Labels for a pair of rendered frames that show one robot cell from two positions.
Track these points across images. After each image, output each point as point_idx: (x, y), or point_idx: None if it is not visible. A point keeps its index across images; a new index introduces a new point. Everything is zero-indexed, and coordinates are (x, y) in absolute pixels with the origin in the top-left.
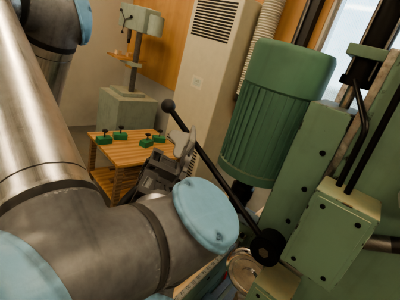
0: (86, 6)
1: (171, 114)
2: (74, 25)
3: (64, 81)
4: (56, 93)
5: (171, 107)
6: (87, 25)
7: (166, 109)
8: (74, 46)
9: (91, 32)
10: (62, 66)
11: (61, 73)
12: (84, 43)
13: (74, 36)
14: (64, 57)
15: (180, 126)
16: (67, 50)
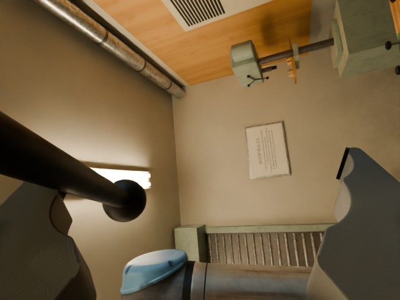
0: (124, 277)
1: (121, 205)
2: (144, 296)
3: (241, 282)
4: (262, 297)
5: (106, 206)
6: (140, 278)
7: (121, 217)
8: (179, 283)
9: (149, 268)
10: (212, 296)
11: (223, 297)
12: (173, 265)
13: (161, 291)
14: (196, 297)
15: (102, 201)
16: (184, 296)
